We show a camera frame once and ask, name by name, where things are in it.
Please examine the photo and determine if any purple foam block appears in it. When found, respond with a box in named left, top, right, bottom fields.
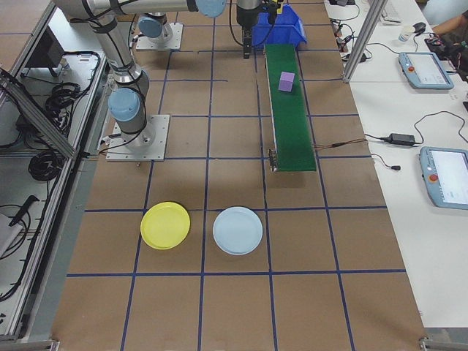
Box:
left=278, top=71, right=296, bottom=93

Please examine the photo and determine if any person's bare forearm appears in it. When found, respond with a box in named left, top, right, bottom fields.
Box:
left=448, top=10, right=468, bottom=34

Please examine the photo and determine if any light blue plastic plate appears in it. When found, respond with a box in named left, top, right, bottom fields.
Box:
left=212, top=206, right=264, bottom=256

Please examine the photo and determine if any yellow plastic plate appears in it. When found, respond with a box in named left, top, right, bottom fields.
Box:
left=140, top=200, right=192, bottom=251

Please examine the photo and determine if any blue plastic storage bin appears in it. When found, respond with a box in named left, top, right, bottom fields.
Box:
left=252, top=4, right=307, bottom=50

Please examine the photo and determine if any green conveyor belt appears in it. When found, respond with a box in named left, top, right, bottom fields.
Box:
left=263, top=43, right=317, bottom=173

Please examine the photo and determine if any light blue teach pendant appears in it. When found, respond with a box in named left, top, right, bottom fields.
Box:
left=397, top=50, right=456, bottom=90
left=418, top=146, right=468, bottom=211

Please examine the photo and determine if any black equipment box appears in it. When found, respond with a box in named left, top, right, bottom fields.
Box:
left=25, top=27, right=69, bottom=78

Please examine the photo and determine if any person's dark clothed torso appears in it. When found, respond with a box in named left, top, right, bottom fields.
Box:
left=440, top=32, right=468, bottom=80

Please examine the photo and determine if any white desk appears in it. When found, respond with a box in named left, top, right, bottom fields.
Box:
left=323, top=0, right=468, bottom=330

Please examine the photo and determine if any aluminium extrusion bar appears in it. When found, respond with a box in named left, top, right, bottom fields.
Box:
left=419, top=336, right=468, bottom=351
left=0, top=338, right=59, bottom=351

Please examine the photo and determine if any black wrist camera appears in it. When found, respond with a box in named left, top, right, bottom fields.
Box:
left=265, top=0, right=283, bottom=19

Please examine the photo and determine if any white square base plate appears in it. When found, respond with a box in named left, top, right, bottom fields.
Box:
left=135, top=22, right=184, bottom=51
left=105, top=114, right=171, bottom=162

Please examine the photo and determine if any aluminium upright post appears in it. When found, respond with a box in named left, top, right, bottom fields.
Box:
left=341, top=0, right=390, bottom=83

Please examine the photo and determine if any red conveyor power wire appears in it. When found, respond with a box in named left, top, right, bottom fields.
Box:
left=313, top=138, right=369, bottom=150

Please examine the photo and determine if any black barrel plug cable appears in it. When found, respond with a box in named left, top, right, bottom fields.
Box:
left=371, top=154, right=402, bottom=172

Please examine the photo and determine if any black cable coil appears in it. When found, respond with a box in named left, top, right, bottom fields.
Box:
left=45, top=82, right=88, bottom=120
left=29, top=149, right=64, bottom=182

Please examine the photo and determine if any metal bar frame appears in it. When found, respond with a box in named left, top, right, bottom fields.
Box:
left=0, top=0, right=110, bottom=343

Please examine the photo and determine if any black handle tool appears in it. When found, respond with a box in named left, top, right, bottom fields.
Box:
left=9, top=195, right=39, bottom=226

